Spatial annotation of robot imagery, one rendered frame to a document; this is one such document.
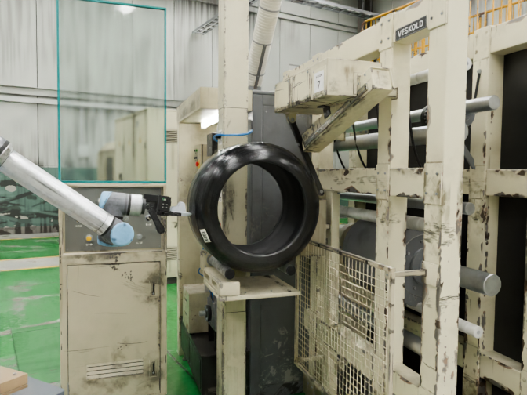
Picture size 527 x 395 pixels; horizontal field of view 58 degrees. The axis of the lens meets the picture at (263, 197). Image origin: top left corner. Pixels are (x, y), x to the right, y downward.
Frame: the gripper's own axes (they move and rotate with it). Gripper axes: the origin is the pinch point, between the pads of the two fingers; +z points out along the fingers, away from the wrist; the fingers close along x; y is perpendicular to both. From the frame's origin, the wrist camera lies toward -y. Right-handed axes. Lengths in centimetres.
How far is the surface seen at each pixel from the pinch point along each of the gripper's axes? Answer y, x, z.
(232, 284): -27.0, -10.4, 20.4
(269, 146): 33.6, -9.5, 29.7
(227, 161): 24.6, -11.1, 11.5
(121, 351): -81, 58, -17
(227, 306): -46, 27, 30
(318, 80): 61, -28, 41
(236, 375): -81, 27, 39
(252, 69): 87, 76, 41
